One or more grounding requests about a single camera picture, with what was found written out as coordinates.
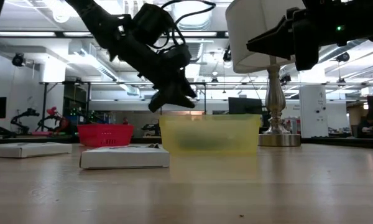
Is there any black shelving rack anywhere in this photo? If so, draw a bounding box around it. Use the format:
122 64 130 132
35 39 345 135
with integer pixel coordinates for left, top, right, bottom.
63 82 91 125

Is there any red plastic basket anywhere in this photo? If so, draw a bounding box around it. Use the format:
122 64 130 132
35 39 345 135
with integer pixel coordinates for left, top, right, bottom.
77 124 136 147

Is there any black ceiling spotlight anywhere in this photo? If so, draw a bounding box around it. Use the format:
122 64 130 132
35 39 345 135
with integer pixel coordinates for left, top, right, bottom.
223 45 233 62
335 51 351 63
11 52 25 67

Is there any small black background robot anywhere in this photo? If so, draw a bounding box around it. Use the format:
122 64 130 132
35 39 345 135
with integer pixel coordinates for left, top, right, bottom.
142 123 161 137

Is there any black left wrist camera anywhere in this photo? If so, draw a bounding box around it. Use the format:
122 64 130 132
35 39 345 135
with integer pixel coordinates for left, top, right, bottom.
131 2 175 49

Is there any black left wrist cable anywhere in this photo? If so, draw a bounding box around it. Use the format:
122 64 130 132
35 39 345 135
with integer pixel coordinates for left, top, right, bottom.
160 0 217 52

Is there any white flat box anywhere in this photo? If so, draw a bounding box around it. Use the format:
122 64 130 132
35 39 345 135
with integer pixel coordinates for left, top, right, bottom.
0 142 73 159
80 145 171 170

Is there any white pillar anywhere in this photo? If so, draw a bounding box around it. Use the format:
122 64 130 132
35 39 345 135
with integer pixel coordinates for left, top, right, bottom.
299 85 329 138

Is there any person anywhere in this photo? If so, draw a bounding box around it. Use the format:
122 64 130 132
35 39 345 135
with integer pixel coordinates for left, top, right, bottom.
356 116 373 138

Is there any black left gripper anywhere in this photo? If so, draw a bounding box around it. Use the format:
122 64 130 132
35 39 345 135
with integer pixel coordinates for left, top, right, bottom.
111 27 198 113

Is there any black computer monitor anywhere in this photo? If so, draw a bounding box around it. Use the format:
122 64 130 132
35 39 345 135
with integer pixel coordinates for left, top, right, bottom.
228 97 264 115

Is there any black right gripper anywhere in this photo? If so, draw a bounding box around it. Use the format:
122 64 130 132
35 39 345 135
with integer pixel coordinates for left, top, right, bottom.
246 6 321 72

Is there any silver table lamp white shade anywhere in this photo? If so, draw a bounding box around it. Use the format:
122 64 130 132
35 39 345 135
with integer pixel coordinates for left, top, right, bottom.
225 0 305 147

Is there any yellow translucent plastic bin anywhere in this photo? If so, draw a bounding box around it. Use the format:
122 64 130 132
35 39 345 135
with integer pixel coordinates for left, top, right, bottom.
159 114 262 156

